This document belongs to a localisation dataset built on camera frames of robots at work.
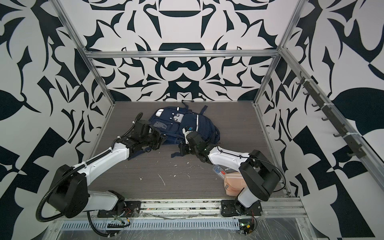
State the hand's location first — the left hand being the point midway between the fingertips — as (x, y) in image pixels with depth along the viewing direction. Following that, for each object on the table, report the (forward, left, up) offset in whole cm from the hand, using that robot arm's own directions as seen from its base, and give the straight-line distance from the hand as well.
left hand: (170, 132), depth 83 cm
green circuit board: (-42, -36, -18) cm, 58 cm away
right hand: (-4, -4, -7) cm, 9 cm away
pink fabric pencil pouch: (-24, -33, -15) cm, 43 cm away
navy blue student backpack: (+10, +1, -7) cm, 12 cm away
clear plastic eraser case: (-16, -26, -16) cm, 34 cm away
